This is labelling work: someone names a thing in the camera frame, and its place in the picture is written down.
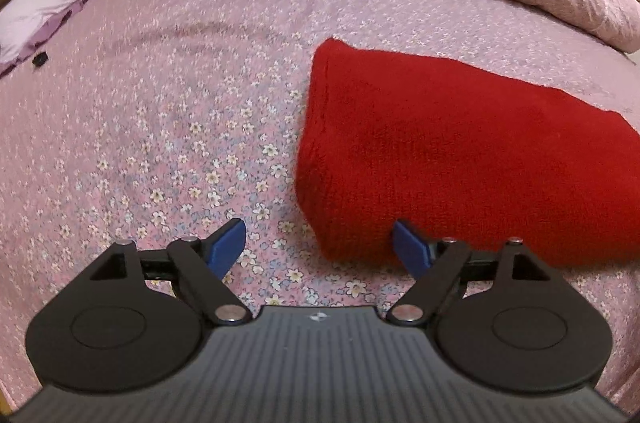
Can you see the white pillow with purple trim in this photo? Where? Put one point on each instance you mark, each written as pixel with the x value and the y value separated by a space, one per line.
pixel 30 13

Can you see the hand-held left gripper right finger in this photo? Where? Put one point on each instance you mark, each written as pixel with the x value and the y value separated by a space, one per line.
pixel 410 248

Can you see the small black object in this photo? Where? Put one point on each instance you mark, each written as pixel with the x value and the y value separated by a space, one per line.
pixel 40 59

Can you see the red knitted sweater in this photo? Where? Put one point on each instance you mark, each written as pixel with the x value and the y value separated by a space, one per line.
pixel 425 143

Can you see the pink floral bed sheet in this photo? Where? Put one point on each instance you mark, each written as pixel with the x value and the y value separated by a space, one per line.
pixel 175 103

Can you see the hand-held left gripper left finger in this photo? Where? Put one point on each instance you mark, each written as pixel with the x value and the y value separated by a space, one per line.
pixel 227 245

